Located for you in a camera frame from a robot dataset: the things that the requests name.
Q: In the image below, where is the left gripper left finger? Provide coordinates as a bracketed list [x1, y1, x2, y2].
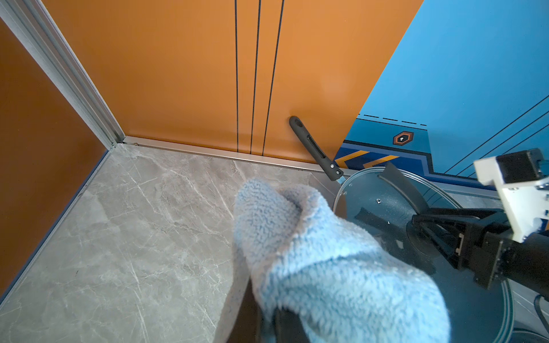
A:
[227, 279, 262, 343]

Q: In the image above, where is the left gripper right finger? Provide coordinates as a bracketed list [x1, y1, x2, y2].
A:
[274, 309, 310, 343]

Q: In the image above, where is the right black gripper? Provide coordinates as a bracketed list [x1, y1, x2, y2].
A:
[411, 208, 518, 290]

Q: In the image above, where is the light blue microfibre cloth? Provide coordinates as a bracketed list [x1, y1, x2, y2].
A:
[234, 180, 451, 342]

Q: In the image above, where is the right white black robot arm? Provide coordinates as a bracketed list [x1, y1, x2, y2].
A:
[410, 208, 548, 329]

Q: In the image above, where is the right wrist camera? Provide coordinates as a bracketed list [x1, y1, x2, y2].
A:
[473, 148, 548, 243]

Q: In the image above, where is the glass lid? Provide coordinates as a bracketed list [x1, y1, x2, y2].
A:
[333, 167, 515, 342]

